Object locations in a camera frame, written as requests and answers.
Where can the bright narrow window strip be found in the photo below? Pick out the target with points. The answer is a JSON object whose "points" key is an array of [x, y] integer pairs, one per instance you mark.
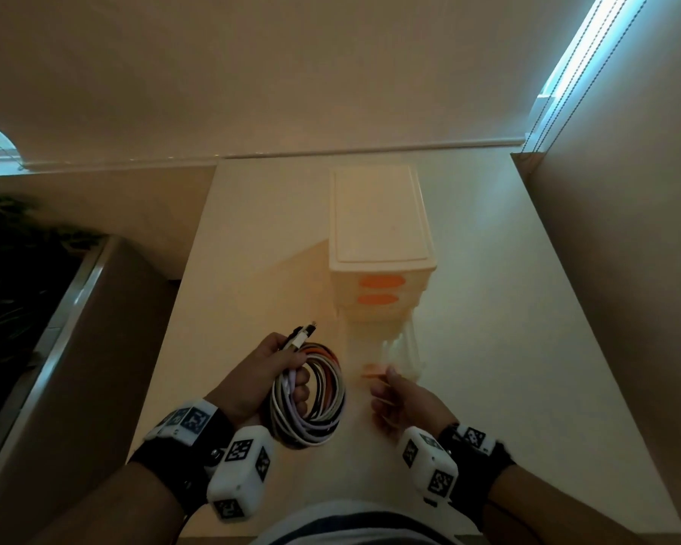
{"points": [[584, 45]]}

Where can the person's left hand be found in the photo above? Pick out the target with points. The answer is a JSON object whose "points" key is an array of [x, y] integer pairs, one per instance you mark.
{"points": [[250, 380]]}

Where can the person's left forearm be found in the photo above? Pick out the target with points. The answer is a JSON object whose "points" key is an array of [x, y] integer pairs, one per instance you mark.
{"points": [[108, 510]]}

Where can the person's right hand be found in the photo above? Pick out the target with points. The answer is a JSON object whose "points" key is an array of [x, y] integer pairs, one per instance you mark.
{"points": [[414, 402]]}

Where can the person's right forearm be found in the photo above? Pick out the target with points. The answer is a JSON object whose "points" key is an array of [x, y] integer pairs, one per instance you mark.
{"points": [[545, 516]]}

